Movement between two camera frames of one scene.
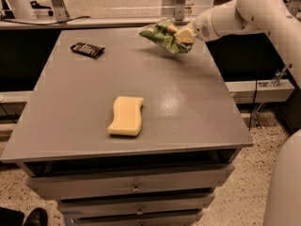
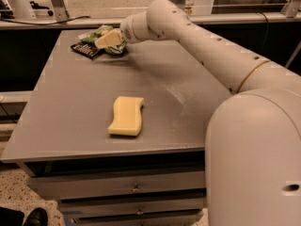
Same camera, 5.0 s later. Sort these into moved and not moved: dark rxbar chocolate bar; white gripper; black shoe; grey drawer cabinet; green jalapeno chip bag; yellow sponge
Moved: green jalapeno chip bag; white gripper
Not moved: yellow sponge; grey drawer cabinet; black shoe; dark rxbar chocolate bar
